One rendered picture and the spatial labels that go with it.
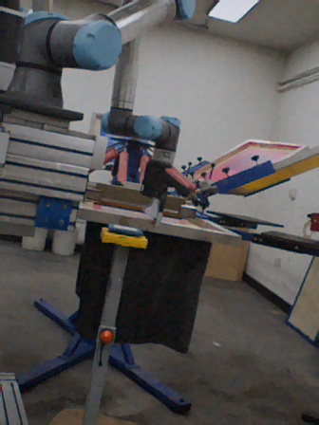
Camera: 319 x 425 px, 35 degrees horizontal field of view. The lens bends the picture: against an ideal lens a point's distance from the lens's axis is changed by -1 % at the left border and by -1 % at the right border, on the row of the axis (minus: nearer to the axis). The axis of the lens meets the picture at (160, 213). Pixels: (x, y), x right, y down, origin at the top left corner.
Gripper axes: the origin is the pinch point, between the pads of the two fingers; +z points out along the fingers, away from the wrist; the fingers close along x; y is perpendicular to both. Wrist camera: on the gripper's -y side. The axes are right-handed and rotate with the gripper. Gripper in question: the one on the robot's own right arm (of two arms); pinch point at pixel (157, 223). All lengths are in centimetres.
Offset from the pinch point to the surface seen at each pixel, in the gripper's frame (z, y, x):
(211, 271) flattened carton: 92, -153, -453
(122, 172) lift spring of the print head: -14, 6, -110
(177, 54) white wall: -166, -60, -471
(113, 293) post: 20.7, 12.1, 21.1
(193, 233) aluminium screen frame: 1.1, -12.4, 2.0
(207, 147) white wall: -62, -120, -471
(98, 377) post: 47, 12, 21
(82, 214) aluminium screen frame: 1.3, 25.0, 1.9
